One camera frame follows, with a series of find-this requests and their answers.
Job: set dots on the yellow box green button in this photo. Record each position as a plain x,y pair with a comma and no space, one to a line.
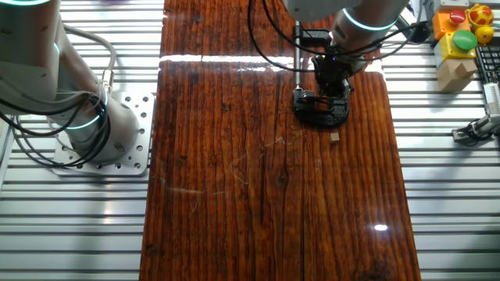
449,48

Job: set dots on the small wooden cube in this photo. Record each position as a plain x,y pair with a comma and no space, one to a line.
334,137

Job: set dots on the silver metal device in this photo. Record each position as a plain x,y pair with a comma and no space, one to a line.
482,125

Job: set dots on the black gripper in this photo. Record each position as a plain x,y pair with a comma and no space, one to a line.
332,72

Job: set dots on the orange box red button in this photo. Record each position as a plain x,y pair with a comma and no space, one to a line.
443,23

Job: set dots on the plain wooden block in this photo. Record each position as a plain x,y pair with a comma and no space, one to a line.
455,76

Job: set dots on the wood-grain table mat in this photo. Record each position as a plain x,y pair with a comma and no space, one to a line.
234,164

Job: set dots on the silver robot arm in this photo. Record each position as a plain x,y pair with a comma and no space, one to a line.
23,58

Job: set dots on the yellow and red toy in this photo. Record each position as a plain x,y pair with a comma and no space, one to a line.
480,17

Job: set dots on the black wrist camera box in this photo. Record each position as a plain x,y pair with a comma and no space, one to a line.
314,37

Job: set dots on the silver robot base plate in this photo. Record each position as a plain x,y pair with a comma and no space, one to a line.
136,164

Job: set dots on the black keyboard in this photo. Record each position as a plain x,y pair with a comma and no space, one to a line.
488,62

